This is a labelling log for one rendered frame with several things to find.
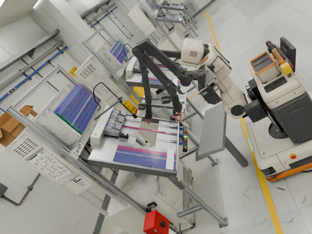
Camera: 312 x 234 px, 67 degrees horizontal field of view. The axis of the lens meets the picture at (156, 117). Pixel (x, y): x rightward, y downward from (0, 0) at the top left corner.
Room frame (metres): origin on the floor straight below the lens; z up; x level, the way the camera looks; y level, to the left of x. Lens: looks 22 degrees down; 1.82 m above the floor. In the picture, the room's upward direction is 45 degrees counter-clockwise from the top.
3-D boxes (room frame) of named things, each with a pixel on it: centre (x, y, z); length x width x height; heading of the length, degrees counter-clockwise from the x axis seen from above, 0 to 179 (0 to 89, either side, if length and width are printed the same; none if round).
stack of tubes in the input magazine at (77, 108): (2.16, 0.46, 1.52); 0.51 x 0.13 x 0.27; 152
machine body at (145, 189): (2.17, 0.59, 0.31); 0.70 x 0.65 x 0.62; 152
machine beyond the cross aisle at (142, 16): (6.57, -1.77, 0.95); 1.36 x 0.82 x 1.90; 62
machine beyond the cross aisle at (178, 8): (7.84, -2.47, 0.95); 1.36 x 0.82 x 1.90; 62
